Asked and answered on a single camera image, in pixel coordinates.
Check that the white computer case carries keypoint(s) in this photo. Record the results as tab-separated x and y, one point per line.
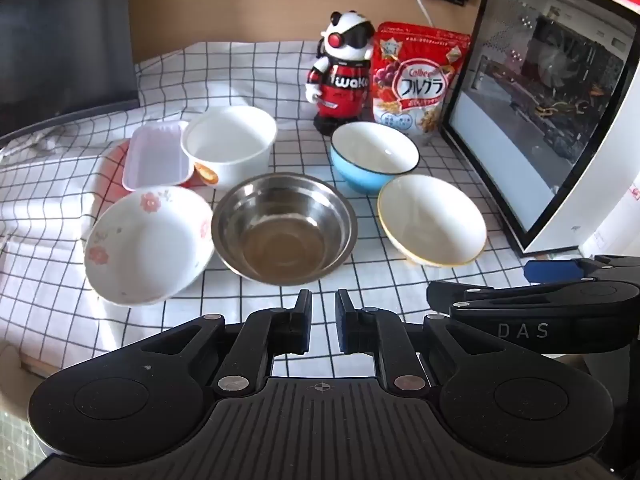
500	125

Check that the black checked white tablecloth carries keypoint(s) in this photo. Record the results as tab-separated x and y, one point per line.
300	90

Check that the panda robot toy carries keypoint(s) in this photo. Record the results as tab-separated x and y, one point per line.
345	85

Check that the dark monitor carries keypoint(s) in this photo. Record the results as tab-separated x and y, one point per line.
60	35

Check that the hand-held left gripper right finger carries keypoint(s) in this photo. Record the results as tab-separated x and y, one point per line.
343	327

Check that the pink plastic tray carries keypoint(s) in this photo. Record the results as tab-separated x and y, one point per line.
155	160

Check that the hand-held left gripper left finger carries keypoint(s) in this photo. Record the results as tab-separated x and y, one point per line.
303	322

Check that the stainless steel bowl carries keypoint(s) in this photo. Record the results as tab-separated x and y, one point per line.
285	230

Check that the large white paper bowl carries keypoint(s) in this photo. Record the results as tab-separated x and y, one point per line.
225	135

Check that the red cereal bag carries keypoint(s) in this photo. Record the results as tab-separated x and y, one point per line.
420	90

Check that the white floral bowl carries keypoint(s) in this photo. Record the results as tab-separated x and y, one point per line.
145	255

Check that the white bowl with yellow rim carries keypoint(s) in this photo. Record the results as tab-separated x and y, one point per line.
430	220

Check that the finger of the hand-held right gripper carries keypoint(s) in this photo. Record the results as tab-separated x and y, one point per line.
542	270
525	331

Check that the blue bowl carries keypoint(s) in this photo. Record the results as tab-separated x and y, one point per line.
350	172

